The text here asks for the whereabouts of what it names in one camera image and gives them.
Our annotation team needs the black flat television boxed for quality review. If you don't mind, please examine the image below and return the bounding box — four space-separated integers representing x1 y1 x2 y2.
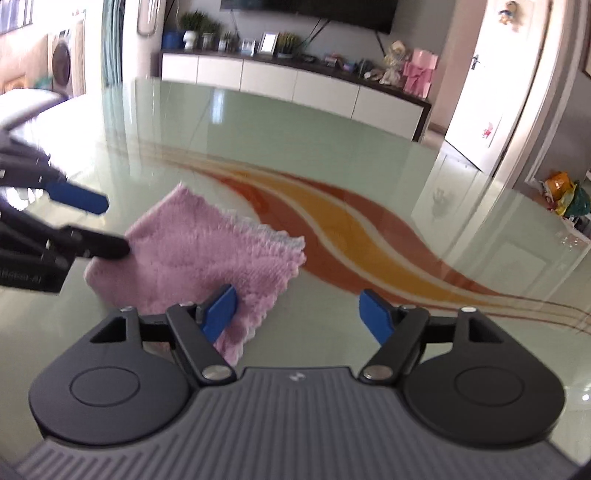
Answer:
220 0 399 34

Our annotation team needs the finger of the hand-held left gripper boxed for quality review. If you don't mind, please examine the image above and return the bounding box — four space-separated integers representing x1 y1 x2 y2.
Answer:
0 210 131 273
0 131 110 216

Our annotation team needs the white television cabinet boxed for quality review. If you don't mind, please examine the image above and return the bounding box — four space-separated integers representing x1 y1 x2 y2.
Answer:
159 50 432 141

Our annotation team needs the grass plant in dark pot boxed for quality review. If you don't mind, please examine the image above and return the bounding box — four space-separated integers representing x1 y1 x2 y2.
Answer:
277 32 301 58

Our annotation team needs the small potted plant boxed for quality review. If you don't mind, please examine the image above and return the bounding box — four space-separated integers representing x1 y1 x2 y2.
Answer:
201 21 221 51

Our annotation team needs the black television cable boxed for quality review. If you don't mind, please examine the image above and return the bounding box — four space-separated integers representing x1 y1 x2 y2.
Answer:
295 17 329 49

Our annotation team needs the plush doll bouquet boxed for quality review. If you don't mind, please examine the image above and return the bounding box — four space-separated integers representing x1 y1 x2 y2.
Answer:
381 41 411 86

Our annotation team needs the washing machine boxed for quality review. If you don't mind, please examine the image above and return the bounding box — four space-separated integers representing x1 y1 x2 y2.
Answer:
48 28 75 94

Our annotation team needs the pink and white towel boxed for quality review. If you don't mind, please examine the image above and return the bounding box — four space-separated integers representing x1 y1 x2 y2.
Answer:
84 182 308 366

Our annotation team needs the yellow snack bag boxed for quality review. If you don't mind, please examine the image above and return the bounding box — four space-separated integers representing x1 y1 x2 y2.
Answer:
542 172 575 206

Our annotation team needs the pink gift box with bow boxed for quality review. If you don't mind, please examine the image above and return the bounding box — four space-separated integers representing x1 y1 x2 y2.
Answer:
403 48 438 99

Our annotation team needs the white door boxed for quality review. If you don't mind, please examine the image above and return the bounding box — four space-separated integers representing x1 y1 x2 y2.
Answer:
444 0 552 172

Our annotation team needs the teal curtain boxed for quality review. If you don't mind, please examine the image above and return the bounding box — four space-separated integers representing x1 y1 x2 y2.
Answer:
102 0 127 86

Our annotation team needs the green bag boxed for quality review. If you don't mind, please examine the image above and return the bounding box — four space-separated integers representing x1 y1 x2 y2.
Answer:
563 182 591 220

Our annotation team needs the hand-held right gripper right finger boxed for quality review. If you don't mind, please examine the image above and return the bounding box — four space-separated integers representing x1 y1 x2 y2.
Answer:
359 289 507 385

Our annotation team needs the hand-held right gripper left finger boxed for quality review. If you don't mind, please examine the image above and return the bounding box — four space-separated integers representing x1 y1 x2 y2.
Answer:
88 285 238 386

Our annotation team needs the potted plant in white vase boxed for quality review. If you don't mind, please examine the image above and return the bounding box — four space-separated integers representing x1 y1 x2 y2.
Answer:
178 11 208 49

